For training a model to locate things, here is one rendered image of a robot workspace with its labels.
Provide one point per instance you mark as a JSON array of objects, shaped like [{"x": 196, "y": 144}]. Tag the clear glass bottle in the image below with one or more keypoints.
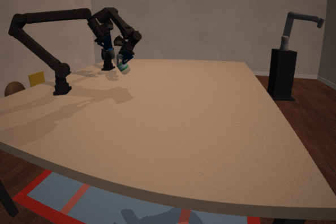
[{"x": 117, "y": 59}]

